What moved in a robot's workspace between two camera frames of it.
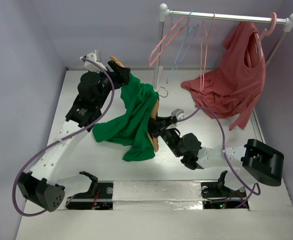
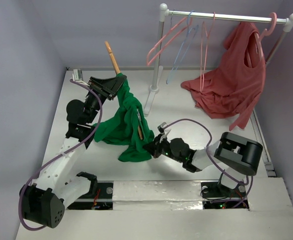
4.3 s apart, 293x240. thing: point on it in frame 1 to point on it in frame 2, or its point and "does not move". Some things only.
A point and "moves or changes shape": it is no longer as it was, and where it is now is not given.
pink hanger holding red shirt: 258,38 does not move
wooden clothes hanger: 155,112 to 117,70
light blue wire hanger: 190,33 does not move
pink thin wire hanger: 205,36 does not move
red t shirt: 232,89 does not move
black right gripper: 160,125 to 158,146
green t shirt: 130,128 moves or changes shape
